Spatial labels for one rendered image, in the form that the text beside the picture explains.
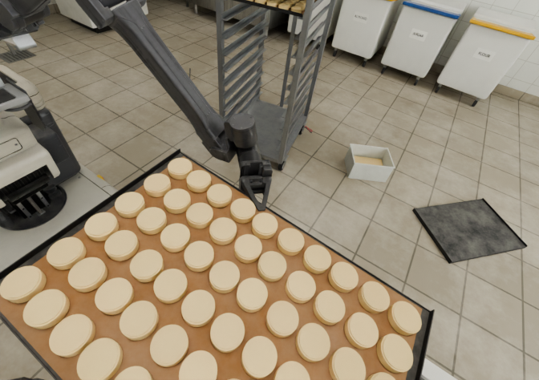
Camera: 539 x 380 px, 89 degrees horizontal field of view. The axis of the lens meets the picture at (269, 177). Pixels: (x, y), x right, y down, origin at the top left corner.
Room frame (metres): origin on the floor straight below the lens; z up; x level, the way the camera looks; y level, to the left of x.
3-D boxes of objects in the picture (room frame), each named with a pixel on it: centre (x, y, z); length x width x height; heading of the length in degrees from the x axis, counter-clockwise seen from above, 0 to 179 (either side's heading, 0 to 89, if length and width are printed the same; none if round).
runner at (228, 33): (1.82, 0.27, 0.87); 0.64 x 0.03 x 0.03; 165
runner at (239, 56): (1.82, 0.27, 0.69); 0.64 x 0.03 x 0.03; 165
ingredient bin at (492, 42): (3.19, -2.02, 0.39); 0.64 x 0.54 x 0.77; 151
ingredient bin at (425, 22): (3.48, -1.44, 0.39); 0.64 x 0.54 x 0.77; 153
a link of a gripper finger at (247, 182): (0.38, 0.02, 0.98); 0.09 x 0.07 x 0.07; 18
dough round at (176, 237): (0.24, 0.15, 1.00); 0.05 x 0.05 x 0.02
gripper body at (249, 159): (0.45, 0.04, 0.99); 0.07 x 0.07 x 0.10; 18
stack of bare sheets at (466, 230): (1.18, -1.37, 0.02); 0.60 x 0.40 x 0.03; 110
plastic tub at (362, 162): (1.60, -0.72, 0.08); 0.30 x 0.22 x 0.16; 93
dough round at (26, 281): (0.13, 0.34, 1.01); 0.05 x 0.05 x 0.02
